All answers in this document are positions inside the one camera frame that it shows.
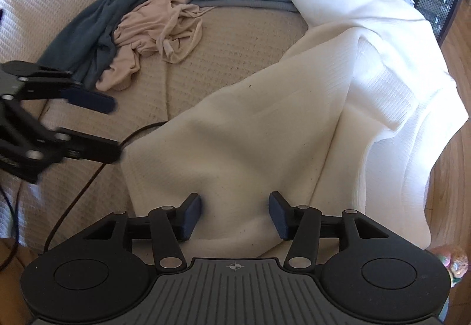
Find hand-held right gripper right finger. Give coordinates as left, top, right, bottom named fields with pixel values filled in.
left=268, top=191, right=390, bottom=270

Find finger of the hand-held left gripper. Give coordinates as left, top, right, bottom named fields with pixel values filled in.
left=26, top=128, right=123, bottom=164
left=0, top=61, right=117, bottom=115

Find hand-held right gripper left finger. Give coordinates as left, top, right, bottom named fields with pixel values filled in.
left=85, top=192, right=203, bottom=271

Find white sweater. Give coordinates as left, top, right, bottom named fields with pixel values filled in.
left=120, top=0, right=455, bottom=248

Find dark blue cloth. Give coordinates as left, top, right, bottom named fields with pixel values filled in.
left=37, top=0, right=180, bottom=90

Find pale pink garment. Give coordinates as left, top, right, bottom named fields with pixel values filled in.
left=96, top=0, right=205, bottom=92

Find pink plush toy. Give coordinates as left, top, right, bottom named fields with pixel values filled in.
left=429, top=245, right=469, bottom=287

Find black cable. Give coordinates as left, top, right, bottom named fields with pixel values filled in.
left=0, top=122, right=168, bottom=267

